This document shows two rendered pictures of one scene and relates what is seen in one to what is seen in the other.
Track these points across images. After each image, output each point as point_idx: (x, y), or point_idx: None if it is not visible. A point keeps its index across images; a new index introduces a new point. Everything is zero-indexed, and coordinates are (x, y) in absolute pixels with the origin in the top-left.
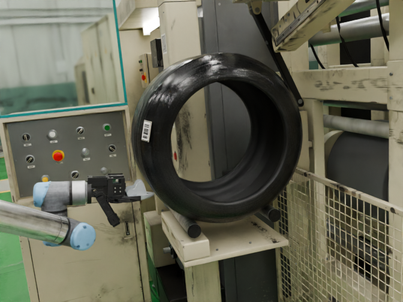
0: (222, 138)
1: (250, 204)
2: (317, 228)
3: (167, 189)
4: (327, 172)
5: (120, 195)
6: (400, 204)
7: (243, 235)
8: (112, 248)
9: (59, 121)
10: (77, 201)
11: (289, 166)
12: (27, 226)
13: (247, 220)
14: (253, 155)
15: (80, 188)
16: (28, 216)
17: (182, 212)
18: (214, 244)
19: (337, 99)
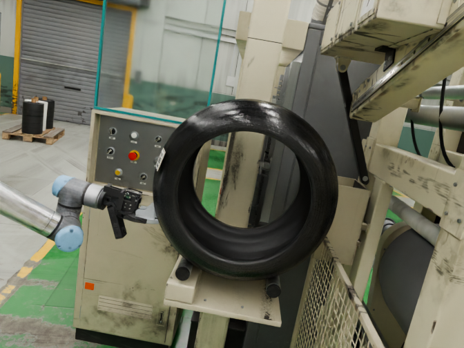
0: (286, 188)
1: (247, 269)
2: (345, 317)
3: (164, 222)
4: (380, 264)
5: (128, 211)
6: (416, 342)
7: (244, 295)
8: (155, 252)
9: (143, 126)
10: (88, 203)
11: (304, 246)
12: (12, 212)
13: (264, 280)
14: (290, 218)
15: (94, 192)
16: (16, 204)
17: (177, 250)
18: (209, 293)
19: (400, 190)
